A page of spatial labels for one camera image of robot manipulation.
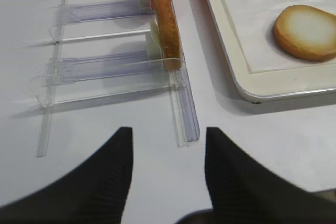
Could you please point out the clear acrylic left rack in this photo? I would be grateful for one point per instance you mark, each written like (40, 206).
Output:
(108, 51)

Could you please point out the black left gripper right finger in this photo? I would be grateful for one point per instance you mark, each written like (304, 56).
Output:
(244, 191)

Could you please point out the white metal tray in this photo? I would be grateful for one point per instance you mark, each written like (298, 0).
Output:
(261, 70)

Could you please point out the toasted bread slice on tray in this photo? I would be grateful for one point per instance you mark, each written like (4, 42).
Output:
(306, 33)

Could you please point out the brown bread slice in rack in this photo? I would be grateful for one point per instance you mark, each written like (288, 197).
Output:
(168, 34)

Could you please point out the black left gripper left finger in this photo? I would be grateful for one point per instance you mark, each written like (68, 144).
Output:
(94, 192)

